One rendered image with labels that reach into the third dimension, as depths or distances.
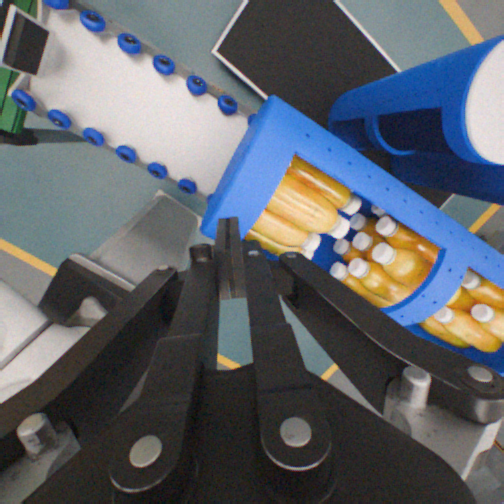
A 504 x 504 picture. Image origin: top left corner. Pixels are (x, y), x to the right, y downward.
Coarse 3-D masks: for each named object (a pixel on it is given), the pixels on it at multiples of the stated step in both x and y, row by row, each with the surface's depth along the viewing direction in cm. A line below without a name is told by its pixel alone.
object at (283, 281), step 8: (248, 240) 18; (256, 240) 18; (248, 248) 17; (256, 248) 17; (272, 264) 14; (272, 272) 14; (280, 272) 14; (280, 280) 14; (288, 280) 14; (280, 288) 14; (288, 288) 14; (296, 288) 14
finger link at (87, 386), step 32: (160, 288) 12; (128, 320) 10; (160, 320) 12; (96, 352) 8; (128, 352) 10; (32, 384) 7; (64, 384) 7; (96, 384) 8; (128, 384) 10; (0, 416) 6; (64, 416) 7; (96, 416) 8; (0, 448) 6
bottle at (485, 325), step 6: (492, 306) 66; (498, 312) 64; (492, 318) 63; (498, 318) 63; (480, 324) 67; (486, 324) 65; (492, 324) 64; (498, 324) 63; (486, 330) 66; (492, 330) 65; (498, 330) 64; (498, 336) 65
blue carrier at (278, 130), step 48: (240, 144) 58; (288, 144) 42; (336, 144) 47; (240, 192) 42; (384, 192) 48; (336, 240) 76; (432, 240) 50; (480, 240) 59; (432, 288) 52; (432, 336) 79
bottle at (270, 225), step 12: (264, 216) 52; (276, 216) 53; (252, 228) 54; (264, 228) 53; (276, 228) 53; (288, 228) 54; (300, 228) 54; (276, 240) 55; (288, 240) 55; (300, 240) 55
